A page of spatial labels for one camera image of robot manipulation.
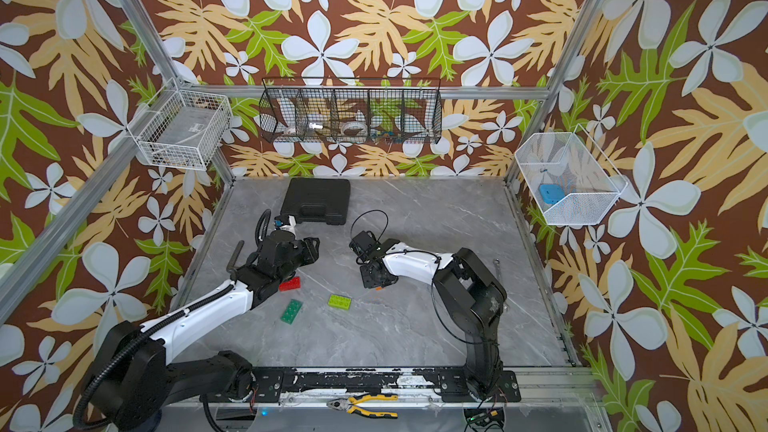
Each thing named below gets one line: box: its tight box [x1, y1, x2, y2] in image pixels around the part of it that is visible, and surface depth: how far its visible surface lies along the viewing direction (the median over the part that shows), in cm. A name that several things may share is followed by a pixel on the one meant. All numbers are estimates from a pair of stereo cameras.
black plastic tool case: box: [280, 178, 351, 225], surface depth 109 cm
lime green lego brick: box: [327, 294, 352, 310], surface depth 88 cm
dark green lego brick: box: [280, 299, 303, 325], surface depth 87 cm
